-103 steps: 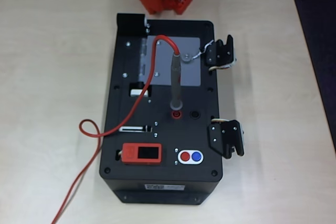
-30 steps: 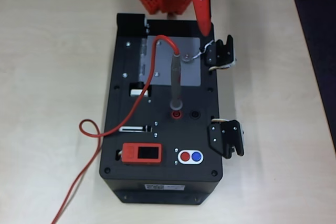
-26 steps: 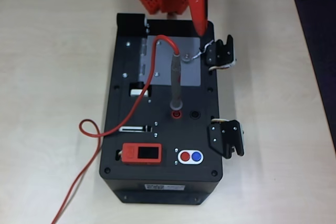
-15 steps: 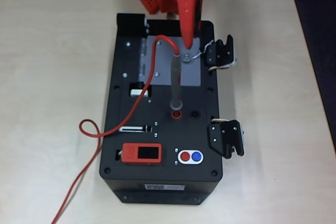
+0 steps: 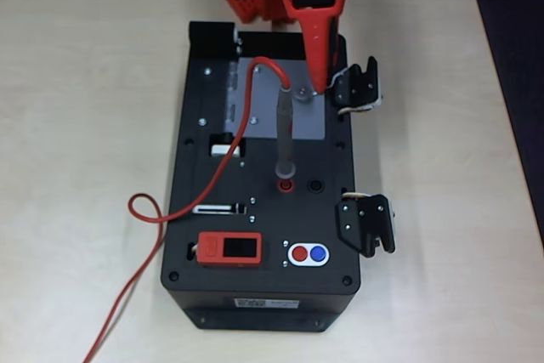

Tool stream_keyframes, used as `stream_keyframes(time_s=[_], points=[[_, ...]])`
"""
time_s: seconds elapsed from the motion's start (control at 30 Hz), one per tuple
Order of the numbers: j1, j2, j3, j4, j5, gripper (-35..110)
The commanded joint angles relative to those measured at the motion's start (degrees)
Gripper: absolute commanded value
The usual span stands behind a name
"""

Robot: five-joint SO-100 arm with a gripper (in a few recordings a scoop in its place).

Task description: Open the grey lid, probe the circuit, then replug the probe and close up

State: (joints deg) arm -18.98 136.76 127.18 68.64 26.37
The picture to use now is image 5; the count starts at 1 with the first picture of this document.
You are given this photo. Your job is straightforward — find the white rectangular block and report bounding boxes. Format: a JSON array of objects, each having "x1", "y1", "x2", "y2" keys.
[{"x1": 210, "y1": 143, "x2": 247, "y2": 158}]

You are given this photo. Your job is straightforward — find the black cable bracket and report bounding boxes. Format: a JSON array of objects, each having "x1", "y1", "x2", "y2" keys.
[
  {"x1": 335, "y1": 190, "x2": 398, "y2": 259},
  {"x1": 332, "y1": 55, "x2": 386, "y2": 116}
]

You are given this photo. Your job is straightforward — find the grey hinged door panel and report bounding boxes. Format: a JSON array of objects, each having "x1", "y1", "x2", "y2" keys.
[{"x1": 227, "y1": 56, "x2": 327, "y2": 142}]

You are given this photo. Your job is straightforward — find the white slider rail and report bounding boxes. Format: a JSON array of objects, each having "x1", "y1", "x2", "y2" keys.
[{"x1": 191, "y1": 202, "x2": 248, "y2": 217}]

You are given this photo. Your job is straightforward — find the red display module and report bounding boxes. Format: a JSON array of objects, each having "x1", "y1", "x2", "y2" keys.
[{"x1": 196, "y1": 230, "x2": 264, "y2": 269}]

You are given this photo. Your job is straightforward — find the white label sticker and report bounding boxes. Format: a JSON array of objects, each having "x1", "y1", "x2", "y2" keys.
[{"x1": 233, "y1": 298, "x2": 300, "y2": 310}]

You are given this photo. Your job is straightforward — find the red and blue buttons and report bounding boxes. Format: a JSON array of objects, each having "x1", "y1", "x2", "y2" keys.
[{"x1": 287, "y1": 240, "x2": 331, "y2": 267}]

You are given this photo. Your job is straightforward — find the grey test probe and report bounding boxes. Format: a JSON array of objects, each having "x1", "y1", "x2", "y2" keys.
[{"x1": 275, "y1": 85, "x2": 298, "y2": 180}]

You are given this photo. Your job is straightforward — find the red cable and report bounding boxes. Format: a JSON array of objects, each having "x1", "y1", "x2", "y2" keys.
[{"x1": 82, "y1": 56, "x2": 294, "y2": 363}]

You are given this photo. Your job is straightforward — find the black task box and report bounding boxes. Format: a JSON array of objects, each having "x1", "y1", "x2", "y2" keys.
[{"x1": 160, "y1": 20, "x2": 362, "y2": 332}]

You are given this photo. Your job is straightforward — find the black square block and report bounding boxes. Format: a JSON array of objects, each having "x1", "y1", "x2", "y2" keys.
[{"x1": 189, "y1": 20, "x2": 239, "y2": 58}]

